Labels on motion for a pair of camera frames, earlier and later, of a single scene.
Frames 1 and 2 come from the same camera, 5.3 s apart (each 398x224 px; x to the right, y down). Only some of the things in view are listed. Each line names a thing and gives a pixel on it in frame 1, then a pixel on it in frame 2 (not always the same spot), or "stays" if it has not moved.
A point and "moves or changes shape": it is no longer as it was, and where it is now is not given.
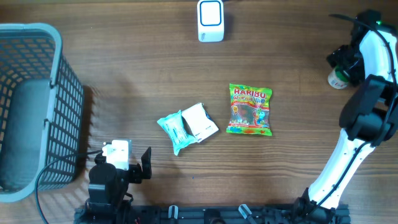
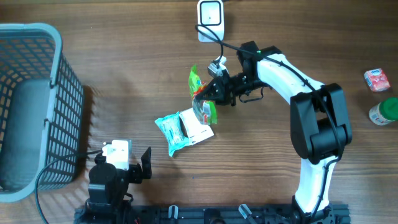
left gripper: (135, 170) stays
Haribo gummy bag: (249, 111) to (204, 111)
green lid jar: (337, 79) moves or changes shape
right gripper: (356, 75) to (216, 84)
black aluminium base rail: (251, 214) stays
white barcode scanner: (211, 20) stays
